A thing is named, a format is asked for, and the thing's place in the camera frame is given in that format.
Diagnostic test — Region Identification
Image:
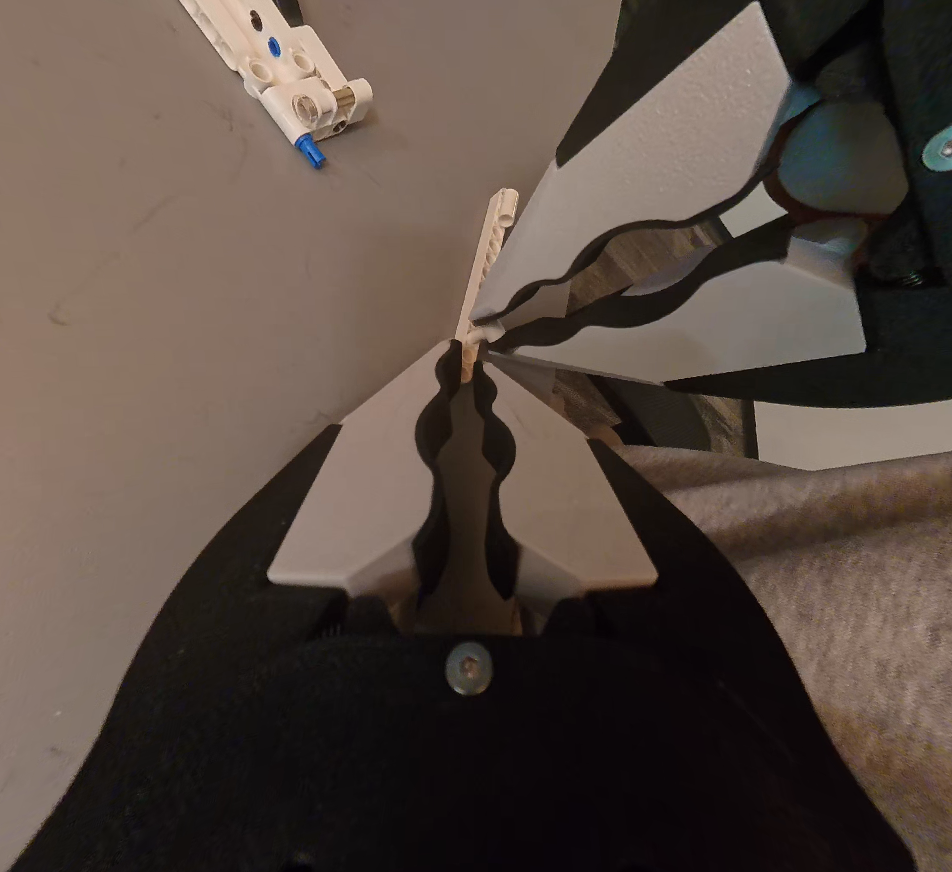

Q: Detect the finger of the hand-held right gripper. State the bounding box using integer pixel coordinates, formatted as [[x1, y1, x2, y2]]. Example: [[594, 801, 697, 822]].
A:
[[483, 214, 870, 388], [469, 0, 793, 338]]

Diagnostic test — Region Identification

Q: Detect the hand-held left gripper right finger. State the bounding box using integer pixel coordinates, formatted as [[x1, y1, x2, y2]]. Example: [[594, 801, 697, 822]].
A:
[[472, 359, 659, 616]]

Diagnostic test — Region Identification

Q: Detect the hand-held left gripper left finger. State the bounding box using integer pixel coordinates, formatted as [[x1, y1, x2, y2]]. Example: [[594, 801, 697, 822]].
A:
[[266, 339, 461, 599]]

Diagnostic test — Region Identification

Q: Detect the long white lego beam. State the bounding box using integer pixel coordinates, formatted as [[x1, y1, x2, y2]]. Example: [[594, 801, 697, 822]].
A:
[[455, 188, 520, 386]]

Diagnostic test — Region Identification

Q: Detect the white zebra lego helicopter model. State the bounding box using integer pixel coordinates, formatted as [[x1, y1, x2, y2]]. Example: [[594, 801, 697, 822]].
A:
[[119, 0, 375, 170]]

